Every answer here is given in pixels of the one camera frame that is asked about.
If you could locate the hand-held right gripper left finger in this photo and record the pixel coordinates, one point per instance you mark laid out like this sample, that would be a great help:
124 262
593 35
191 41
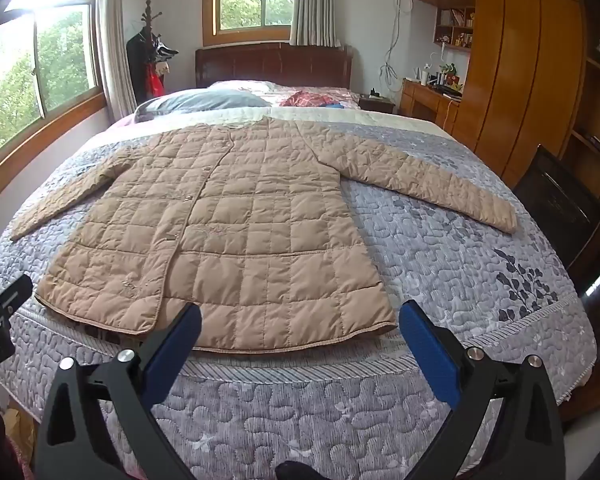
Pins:
175 345

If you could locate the red bag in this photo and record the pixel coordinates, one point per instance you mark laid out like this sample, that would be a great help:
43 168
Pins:
156 80

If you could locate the wooden wardrobe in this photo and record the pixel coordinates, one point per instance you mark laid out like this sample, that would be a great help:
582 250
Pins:
520 70

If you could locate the black chair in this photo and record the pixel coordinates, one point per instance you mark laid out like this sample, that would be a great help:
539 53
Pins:
560 210

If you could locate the blue cloth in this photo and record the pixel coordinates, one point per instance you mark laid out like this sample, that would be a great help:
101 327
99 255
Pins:
334 106

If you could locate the large wooden-framed window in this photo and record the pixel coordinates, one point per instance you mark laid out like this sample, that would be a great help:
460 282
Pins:
55 60

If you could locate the wooden coat rack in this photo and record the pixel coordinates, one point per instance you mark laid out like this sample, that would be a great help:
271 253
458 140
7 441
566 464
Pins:
147 15

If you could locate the wooden desk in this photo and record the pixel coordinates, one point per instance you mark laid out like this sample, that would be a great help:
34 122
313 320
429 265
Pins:
422 100

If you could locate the grey patterned bed quilt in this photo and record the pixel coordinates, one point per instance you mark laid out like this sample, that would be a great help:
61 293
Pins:
430 240

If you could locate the dark wooden headboard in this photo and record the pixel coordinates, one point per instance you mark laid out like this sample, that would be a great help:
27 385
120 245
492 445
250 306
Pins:
280 65

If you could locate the wooden wall shelf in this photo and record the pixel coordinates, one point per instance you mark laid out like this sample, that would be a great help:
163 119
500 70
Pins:
452 27

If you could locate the striped grey curtain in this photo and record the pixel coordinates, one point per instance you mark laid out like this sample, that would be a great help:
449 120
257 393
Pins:
312 0

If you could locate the open wooden shelf unit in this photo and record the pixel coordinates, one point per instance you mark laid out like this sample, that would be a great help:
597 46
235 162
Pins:
597 110

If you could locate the dark wooden nightstand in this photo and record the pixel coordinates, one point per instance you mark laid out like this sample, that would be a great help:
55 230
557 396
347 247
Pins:
377 105

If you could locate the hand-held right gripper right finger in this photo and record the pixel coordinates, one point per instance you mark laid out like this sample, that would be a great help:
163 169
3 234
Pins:
425 345

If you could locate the grey-blue pillow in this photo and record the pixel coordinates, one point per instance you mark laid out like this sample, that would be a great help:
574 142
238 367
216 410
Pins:
200 101

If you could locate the beige curtain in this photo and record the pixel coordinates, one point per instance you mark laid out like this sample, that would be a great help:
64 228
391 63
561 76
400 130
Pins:
115 40

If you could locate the red plaid cloth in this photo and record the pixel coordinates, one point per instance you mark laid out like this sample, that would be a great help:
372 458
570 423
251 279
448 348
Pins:
310 99

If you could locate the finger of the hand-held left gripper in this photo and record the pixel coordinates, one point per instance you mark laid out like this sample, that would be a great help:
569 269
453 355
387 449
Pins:
5 297

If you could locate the black coat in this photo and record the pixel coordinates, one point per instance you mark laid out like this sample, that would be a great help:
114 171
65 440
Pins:
137 70

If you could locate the beige quilted jacket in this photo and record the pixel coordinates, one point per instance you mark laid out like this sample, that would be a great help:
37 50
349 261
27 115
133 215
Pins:
240 240

